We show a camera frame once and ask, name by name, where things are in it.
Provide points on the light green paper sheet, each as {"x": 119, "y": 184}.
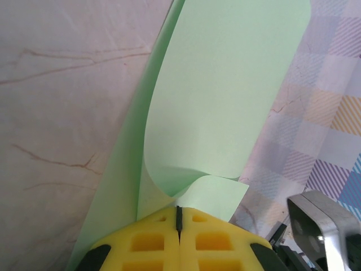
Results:
{"x": 220, "y": 98}

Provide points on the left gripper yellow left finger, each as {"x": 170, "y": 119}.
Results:
{"x": 146, "y": 242}

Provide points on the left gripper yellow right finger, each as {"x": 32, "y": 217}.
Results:
{"x": 214, "y": 242}

